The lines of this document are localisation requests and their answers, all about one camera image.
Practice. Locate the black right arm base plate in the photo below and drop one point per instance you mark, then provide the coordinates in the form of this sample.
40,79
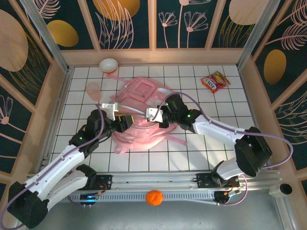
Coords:
204,180

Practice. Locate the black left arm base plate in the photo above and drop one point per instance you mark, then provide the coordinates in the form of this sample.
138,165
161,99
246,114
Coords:
105,182

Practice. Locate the translucent pink plastic cup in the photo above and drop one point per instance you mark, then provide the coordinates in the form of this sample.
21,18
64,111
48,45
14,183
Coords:
93,92

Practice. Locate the red orange snack packet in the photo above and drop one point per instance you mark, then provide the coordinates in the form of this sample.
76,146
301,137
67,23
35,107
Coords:
216,81

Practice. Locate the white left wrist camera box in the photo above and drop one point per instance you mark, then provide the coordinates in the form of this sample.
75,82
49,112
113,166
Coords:
112,109

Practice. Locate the white bowl orange base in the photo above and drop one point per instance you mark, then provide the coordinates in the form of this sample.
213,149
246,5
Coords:
108,65

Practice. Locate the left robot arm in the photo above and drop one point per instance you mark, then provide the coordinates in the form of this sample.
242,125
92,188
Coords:
55,167

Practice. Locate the orange ball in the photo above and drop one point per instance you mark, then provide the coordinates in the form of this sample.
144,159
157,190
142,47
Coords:
154,197

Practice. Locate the aluminium frame post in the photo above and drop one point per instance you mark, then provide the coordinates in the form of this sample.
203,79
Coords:
45,36
257,33

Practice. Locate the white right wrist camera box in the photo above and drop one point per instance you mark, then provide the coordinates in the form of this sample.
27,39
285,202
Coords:
153,114

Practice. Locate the pink school backpack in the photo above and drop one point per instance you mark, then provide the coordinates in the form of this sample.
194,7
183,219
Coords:
144,136

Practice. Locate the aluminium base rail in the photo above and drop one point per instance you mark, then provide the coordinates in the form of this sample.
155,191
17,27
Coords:
153,178

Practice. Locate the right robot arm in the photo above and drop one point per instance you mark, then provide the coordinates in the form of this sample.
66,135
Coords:
216,129

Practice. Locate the perforated metal strip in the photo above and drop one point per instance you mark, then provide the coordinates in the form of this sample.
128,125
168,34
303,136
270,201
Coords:
124,197

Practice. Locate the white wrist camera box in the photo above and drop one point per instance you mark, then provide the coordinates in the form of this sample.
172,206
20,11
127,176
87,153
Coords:
153,114
112,109

